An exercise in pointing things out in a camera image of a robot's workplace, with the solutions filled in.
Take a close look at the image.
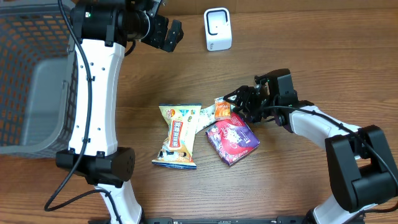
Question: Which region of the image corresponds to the orange snack packet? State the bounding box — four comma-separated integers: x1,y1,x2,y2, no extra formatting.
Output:
215,97,231,121

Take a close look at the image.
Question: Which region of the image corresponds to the white conditioner tube gold cap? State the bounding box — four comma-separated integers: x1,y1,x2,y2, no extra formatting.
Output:
196,105,216,133

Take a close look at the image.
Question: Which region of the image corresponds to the red purple liners pack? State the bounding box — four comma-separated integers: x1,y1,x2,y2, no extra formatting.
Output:
206,113,260,166

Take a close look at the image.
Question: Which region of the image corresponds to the cream snack bag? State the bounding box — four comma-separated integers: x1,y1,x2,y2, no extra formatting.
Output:
152,103,201,169

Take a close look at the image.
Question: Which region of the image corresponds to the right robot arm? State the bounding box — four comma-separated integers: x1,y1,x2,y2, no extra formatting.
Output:
223,68,397,224

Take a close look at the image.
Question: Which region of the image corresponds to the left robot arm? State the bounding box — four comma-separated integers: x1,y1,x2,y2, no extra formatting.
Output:
55,0,183,223

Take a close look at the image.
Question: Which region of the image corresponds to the white barcode scanner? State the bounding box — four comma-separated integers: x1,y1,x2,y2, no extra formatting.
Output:
203,7,233,52

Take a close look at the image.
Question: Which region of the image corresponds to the grey plastic shopping basket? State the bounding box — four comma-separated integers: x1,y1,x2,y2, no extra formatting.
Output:
1,1,78,158

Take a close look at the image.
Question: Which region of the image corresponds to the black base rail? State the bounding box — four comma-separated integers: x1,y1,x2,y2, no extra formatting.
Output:
139,216,305,224

